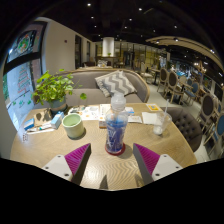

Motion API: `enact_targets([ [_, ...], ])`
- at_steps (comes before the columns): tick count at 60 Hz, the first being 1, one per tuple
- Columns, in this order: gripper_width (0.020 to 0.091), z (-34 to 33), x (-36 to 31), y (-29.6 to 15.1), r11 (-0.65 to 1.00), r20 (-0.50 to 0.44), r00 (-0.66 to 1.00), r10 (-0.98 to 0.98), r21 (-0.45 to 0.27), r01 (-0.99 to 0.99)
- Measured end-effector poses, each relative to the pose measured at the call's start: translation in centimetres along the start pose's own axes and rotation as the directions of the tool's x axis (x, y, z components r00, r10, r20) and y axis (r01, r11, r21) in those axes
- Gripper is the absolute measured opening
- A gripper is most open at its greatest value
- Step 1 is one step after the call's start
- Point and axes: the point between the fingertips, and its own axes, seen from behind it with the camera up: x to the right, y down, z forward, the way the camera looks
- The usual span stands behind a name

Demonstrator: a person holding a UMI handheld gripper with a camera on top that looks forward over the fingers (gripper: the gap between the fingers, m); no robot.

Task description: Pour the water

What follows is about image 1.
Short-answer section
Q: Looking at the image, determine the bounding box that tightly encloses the white round pillar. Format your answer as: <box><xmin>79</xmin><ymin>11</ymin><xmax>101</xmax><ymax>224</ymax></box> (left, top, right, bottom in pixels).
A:
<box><xmin>101</xmin><ymin>36</ymin><xmax>115</xmax><ymax>58</ymax></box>

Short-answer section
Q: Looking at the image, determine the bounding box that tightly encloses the green potted plant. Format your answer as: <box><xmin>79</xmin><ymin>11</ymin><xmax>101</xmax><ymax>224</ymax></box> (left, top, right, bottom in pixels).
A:
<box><xmin>32</xmin><ymin>68</ymin><xmax>88</xmax><ymax>113</ymax></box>

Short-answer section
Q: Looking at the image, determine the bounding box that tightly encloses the group of ceiling spotlights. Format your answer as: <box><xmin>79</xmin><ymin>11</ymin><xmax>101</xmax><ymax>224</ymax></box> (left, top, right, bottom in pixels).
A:
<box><xmin>84</xmin><ymin>1</ymin><xmax>216</xmax><ymax>56</ymax></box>

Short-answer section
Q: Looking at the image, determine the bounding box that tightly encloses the white box with orange print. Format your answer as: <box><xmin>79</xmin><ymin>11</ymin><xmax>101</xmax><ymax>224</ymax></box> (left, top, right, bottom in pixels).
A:
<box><xmin>98</xmin><ymin>103</ymin><xmax>112</xmax><ymax>130</ymax></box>

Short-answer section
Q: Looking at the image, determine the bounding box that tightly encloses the clear plastic cup with straw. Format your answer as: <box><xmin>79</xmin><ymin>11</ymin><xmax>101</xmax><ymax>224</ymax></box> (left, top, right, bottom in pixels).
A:
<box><xmin>152</xmin><ymin>98</ymin><xmax>173</xmax><ymax>136</ymax></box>

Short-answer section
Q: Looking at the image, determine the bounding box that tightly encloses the yellow square card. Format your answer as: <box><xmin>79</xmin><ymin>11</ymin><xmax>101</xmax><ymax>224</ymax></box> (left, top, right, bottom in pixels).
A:
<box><xmin>145</xmin><ymin>103</ymin><xmax>160</xmax><ymax>112</ymax></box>

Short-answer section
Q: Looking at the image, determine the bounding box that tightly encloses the white printed leaflet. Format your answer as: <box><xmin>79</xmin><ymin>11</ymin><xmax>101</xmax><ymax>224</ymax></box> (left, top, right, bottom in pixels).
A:
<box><xmin>128</xmin><ymin>114</ymin><xmax>143</xmax><ymax>124</ymax></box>

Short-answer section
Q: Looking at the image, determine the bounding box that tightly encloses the clear blue-labelled water bottle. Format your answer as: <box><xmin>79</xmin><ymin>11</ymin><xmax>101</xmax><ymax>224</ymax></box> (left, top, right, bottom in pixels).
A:
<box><xmin>104</xmin><ymin>92</ymin><xmax>129</xmax><ymax>155</ymax></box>

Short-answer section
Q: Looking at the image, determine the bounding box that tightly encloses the small blue white carton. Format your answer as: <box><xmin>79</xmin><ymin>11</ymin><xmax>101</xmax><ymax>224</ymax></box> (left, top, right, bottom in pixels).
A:
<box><xmin>49</xmin><ymin>111</ymin><xmax>65</xmax><ymax>130</ymax></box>

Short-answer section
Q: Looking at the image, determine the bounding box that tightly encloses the flat round red coaster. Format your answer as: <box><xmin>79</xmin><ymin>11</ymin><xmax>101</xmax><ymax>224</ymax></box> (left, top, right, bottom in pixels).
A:
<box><xmin>104</xmin><ymin>143</ymin><xmax>127</xmax><ymax>157</ymax></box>

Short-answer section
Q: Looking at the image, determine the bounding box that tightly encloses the grey curved sofa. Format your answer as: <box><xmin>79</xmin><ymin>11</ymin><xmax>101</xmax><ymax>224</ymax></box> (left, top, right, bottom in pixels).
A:
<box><xmin>53</xmin><ymin>68</ymin><xmax>151</xmax><ymax>108</ymax></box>

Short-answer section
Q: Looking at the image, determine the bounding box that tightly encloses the pale green ceramic cup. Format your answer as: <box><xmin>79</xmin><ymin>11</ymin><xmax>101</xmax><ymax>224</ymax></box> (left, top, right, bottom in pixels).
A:
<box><xmin>61</xmin><ymin>113</ymin><xmax>85</xmax><ymax>140</ymax></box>

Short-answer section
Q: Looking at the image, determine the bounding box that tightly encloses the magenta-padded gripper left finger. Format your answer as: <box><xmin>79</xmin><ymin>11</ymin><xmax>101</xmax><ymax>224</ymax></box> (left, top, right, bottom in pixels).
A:
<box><xmin>42</xmin><ymin>143</ymin><xmax>92</xmax><ymax>185</ymax></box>

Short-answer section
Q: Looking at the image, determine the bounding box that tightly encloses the dark grey tufted chair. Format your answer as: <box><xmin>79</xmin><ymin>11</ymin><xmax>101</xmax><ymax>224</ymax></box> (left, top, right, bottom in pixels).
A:
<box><xmin>164</xmin><ymin>106</ymin><xmax>204</xmax><ymax>153</ymax></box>

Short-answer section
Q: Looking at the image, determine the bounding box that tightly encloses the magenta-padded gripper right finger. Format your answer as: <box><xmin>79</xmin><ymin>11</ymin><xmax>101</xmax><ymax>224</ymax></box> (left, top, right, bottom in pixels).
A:
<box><xmin>132</xmin><ymin>143</ymin><xmax>184</xmax><ymax>186</ymax></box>

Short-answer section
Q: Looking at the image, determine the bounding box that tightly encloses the group of round-backed dining chairs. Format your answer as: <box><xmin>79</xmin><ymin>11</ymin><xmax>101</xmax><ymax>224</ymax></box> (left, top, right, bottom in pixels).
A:
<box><xmin>156</xmin><ymin>67</ymin><xmax>224</xmax><ymax>158</ymax></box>

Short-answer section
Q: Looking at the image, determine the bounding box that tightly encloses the white paper napkin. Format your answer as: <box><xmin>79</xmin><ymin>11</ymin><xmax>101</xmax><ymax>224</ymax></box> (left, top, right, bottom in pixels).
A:
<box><xmin>141</xmin><ymin>111</ymin><xmax>158</xmax><ymax>126</ymax></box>

